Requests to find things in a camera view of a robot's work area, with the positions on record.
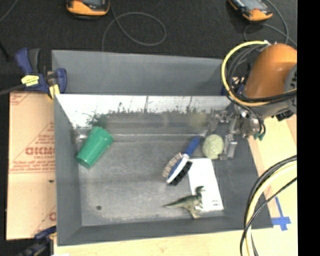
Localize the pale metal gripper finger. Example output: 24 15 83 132
208 110 230 134
219 134 238 161

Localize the pale green ball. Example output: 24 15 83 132
202 133 225 160

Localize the white flat card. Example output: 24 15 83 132
187 157 225 213

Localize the blue and white brush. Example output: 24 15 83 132
161 136 202 187

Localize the green toy dinosaur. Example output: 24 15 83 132
162 185 207 220

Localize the grey metal bin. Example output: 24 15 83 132
51 49 274 246

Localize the green plastic cup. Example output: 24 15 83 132
74 125 115 169

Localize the brown cardboard board, red print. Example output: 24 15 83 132
5 90 57 241

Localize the black cylinder on white bracket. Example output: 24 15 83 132
274 108 295 122

